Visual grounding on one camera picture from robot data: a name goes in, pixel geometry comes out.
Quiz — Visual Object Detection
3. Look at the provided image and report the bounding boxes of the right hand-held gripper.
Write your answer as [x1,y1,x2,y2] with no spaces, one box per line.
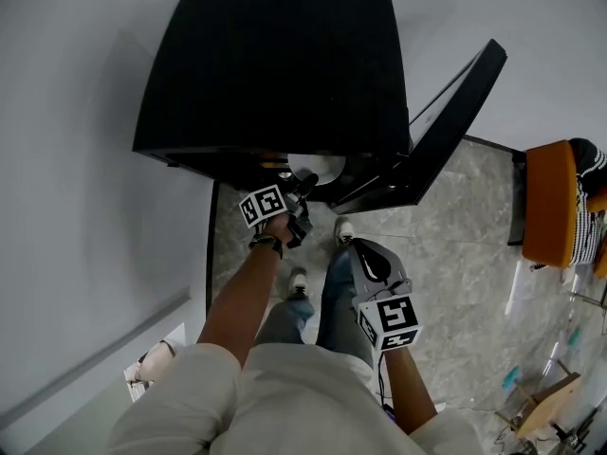
[348,237,423,353]

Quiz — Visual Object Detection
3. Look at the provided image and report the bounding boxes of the cream canvas bag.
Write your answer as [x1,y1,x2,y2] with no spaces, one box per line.
[123,338,177,402]

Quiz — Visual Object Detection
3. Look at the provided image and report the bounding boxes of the person's left white sneaker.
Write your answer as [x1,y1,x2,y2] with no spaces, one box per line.
[287,266,312,300]

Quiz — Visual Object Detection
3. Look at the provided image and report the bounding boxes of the person's white sneaker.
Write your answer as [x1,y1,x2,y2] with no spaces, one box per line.
[334,216,358,248]
[287,266,312,300]

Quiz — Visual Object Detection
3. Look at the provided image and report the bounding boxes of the grey partition panel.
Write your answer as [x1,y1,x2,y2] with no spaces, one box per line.
[0,287,193,455]

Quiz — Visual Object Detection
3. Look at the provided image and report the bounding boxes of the braided wristband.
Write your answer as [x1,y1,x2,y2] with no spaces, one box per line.
[248,232,285,261]

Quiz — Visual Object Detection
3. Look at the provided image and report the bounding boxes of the person's right white sneaker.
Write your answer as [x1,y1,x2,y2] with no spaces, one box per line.
[334,216,358,248]

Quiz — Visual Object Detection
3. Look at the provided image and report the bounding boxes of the person's right forearm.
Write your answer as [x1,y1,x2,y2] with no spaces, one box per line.
[381,346,438,435]

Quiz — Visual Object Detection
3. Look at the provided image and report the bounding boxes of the blue jeans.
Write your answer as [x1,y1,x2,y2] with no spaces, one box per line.
[253,247,376,368]

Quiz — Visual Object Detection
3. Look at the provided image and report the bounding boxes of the person's left hand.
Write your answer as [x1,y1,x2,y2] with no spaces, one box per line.
[263,211,296,248]

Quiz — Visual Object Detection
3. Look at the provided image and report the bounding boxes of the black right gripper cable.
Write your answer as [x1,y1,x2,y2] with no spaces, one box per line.
[377,352,395,412]

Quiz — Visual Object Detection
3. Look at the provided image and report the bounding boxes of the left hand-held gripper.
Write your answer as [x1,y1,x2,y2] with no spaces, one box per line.
[238,173,320,250]

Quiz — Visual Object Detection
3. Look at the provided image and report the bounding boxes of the black-and-white striped garment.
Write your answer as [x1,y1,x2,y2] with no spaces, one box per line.
[567,137,607,268]

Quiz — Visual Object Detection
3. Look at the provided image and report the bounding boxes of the orange armchair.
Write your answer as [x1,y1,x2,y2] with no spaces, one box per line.
[521,139,607,279]

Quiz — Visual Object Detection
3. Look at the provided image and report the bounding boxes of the cream shirt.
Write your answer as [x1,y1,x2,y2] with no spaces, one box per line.
[106,341,485,455]

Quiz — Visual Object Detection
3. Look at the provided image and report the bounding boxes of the large white plate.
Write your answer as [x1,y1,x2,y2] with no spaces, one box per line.
[286,154,347,187]

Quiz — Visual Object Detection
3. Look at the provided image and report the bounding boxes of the person's left forearm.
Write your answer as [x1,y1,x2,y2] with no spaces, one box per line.
[196,242,285,369]

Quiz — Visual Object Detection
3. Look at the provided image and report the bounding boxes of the black baseboard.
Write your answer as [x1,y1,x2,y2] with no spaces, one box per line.
[463,134,527,155]

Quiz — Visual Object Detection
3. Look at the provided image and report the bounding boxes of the black mini fridge cabinet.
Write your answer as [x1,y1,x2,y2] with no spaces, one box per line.
[132,0,507,215]

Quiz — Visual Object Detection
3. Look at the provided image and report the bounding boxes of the wooden chair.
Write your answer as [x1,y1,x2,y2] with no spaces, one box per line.
[495,372,584,441]

